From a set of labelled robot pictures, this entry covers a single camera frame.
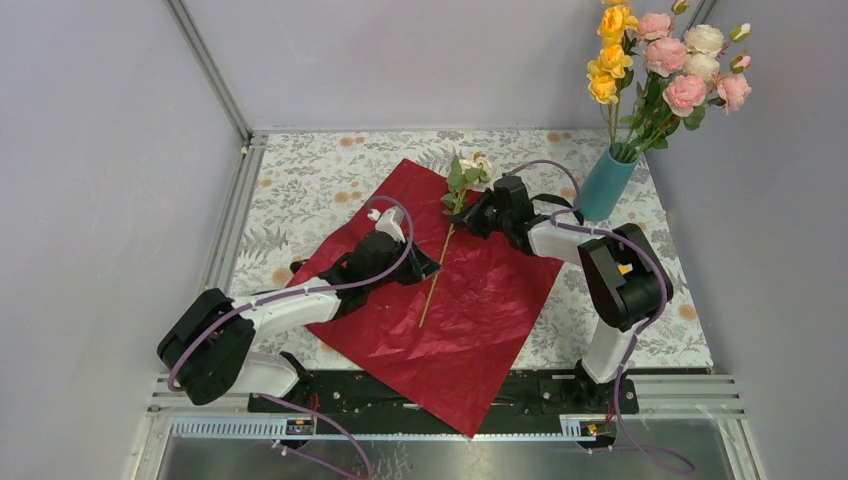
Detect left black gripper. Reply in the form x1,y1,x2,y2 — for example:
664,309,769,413
367,234,441,292

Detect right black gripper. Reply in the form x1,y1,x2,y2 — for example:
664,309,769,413
450,188,512,240

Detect black gold-lettered ribbon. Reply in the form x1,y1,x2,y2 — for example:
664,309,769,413
530,193,585,226

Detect red and brown wrapping paper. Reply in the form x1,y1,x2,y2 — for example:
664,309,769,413
285,160,562,437

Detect yellow rose stem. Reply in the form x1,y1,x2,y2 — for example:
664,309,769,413
586,1,639,156

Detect pink rose stem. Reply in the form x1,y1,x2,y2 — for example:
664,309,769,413
614,53,752,163
616,13,695,163

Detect cream rose stem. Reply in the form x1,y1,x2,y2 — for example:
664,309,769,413
635,22,754,163

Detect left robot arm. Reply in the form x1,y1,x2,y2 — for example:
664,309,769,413
156,231,441,411

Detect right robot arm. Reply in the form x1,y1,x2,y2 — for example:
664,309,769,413
450,175,673,412

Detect teal cylindrical vase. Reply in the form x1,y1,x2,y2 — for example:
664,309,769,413
578,147,637,222

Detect floral patterned table mat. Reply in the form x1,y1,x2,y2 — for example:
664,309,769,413
229,130,713,368

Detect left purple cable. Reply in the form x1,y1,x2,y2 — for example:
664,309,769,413
165,194,417,480

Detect purple cable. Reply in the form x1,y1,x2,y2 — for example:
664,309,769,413
165,194,417,480
506,158,700,477

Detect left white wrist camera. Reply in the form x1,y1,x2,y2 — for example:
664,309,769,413
366,206,407,243

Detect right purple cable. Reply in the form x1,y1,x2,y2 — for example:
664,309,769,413
506,158,700,477

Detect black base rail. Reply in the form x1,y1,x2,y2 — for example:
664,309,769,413
285,370,640,437

